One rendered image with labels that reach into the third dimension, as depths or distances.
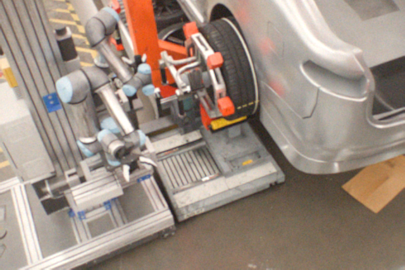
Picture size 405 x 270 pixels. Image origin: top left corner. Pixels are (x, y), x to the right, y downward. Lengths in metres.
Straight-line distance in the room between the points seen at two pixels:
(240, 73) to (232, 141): 0.82
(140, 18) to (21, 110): 1.06
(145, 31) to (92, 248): 1.46
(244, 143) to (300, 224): 0.70
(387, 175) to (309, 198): 0.62
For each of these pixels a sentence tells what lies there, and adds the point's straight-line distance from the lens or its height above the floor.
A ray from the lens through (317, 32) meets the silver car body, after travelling 2.29.
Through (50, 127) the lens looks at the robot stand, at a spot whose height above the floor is 1.05.
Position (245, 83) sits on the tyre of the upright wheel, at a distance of 3.04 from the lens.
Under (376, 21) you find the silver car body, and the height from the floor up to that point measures 1.00.
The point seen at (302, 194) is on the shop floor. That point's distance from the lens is 3.70.
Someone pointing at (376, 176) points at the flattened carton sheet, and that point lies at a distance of 3.88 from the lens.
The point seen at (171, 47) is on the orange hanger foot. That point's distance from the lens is 3.68.
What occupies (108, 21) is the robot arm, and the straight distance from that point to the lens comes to 2.92.
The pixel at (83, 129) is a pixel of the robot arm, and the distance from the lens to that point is 2.68.
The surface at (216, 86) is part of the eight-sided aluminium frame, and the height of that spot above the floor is 0.98.
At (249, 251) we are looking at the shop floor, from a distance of 3.43.
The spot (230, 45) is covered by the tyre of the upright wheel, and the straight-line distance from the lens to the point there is 3.04.
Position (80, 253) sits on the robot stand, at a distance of 3.34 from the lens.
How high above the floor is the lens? 2.98
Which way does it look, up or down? 45 degrees down
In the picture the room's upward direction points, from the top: 6 degrees counter-clockwise
